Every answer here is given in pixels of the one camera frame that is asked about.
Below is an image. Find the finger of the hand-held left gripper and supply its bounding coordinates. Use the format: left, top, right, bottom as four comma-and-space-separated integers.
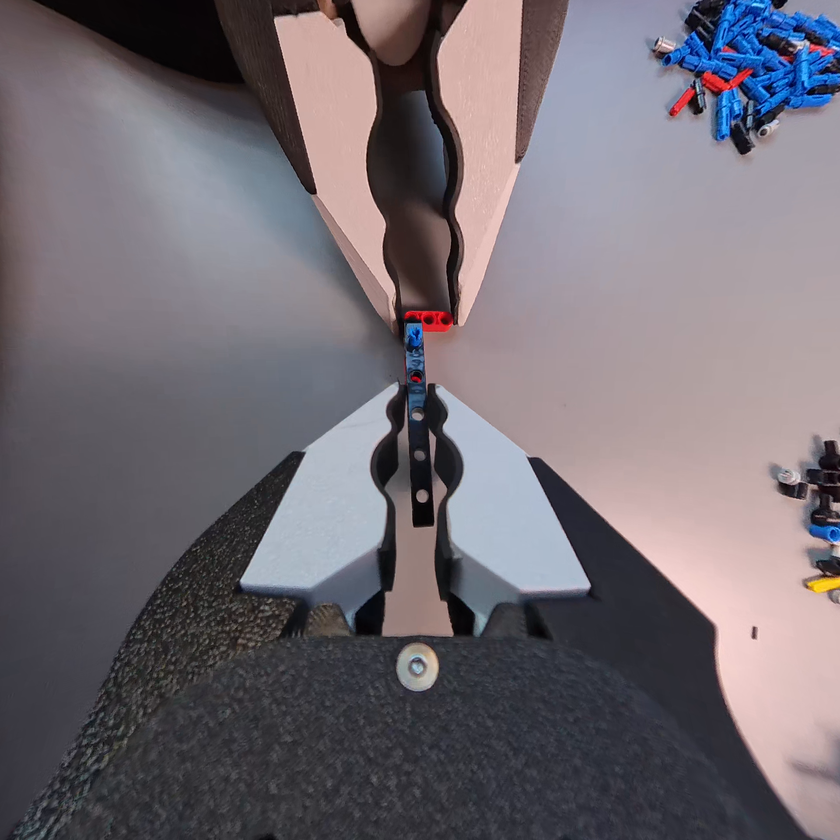
428, 0, 526, 327
272, 14, 403, 329

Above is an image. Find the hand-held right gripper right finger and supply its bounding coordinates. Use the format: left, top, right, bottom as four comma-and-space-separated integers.
427, 384, 592, 634

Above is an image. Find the long black lego beam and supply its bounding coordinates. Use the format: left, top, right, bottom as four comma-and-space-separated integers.
402, 322, 436, 528

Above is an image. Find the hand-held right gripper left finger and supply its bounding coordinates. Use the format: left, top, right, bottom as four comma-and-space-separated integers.
239, 382, 403, 634

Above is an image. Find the pile of mixed lego pieces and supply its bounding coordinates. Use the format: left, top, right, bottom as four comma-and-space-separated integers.
774, 436, 840, 606

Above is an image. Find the pile of blue lego pins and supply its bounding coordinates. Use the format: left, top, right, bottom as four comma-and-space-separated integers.
653, 0, 840, 156

